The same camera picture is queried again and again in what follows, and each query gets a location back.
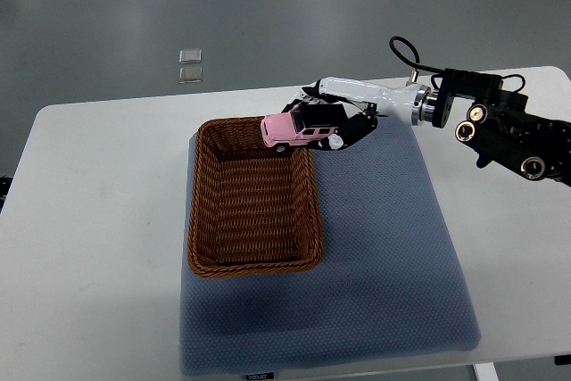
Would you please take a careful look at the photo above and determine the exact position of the white table leg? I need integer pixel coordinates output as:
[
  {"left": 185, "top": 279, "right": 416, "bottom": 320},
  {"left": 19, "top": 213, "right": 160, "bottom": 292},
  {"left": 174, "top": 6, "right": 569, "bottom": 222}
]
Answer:
[{"left": 473, "top": 362, "right": 499, "bottom": 381}]

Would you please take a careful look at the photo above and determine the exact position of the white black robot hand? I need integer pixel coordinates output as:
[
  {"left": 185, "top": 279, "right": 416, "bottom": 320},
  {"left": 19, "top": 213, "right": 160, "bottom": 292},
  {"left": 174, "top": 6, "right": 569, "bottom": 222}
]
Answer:
[{"left": 281, "top": 77, "right": 431, "bottom": 151}]

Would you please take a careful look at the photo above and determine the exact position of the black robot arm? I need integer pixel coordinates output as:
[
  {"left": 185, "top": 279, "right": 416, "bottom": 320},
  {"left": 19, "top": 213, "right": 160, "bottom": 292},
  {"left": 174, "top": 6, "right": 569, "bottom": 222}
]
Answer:
[{"left": 284, "top": 69, "right": 570, "bottom": 185}]

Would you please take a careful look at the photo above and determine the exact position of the pink toy car black roof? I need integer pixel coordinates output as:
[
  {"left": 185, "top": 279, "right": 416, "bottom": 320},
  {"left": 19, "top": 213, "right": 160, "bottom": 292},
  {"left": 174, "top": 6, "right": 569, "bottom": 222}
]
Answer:
[{"left": 261, "top": 104, "right": 348, "bottom": 153}]

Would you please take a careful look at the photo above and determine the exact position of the brown wicker basket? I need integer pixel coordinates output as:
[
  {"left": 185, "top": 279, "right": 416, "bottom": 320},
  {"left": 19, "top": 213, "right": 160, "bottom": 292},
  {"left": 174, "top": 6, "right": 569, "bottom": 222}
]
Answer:
[{"left": 186, "top": 117, "right": 325, "bottom": 278}]

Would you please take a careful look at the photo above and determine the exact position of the lower metal floor plate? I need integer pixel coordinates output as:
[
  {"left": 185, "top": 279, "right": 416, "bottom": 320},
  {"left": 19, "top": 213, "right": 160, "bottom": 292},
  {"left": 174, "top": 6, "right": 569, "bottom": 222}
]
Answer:
[{"left": 178, "top": 65, "right": 203, "bottom": 84}]

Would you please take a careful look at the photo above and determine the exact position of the upper metal floor plate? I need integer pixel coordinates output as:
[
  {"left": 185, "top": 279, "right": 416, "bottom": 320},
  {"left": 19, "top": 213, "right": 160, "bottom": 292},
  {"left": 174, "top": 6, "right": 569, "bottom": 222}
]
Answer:
[{"left": 178, "top": 48, "right": 203, "bottom": 64}]

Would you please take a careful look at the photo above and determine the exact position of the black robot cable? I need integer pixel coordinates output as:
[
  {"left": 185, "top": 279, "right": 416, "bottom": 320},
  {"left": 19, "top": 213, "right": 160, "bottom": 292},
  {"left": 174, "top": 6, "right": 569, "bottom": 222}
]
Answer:
[{"left": 388, "top": 36, "right": 526, "bottom": 93}]

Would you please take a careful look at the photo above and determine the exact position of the metal floor plate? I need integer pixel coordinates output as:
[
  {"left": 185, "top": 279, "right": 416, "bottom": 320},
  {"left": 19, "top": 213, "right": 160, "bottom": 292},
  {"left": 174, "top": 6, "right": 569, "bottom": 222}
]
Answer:
[
  {"left": 178, "top": 48, "right": 203, "bottom": 64},
  {"left": 178, "top": 65, "right": 203, "bottom": 84}
]

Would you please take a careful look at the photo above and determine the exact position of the blue grey cushion mat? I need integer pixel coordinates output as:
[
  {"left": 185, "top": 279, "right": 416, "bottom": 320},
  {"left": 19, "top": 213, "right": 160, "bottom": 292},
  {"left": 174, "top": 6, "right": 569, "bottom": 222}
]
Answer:
[{"left": 179, "top": 118, "right": 481, "bottom": 377}]

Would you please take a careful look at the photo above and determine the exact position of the person in dark clothing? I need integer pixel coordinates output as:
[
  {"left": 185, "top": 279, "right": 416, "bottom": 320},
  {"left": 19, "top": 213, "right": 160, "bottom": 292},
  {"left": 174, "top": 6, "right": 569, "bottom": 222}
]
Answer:
[{"left": 0, "top": 176, "right": 12, "bottom": 203}]

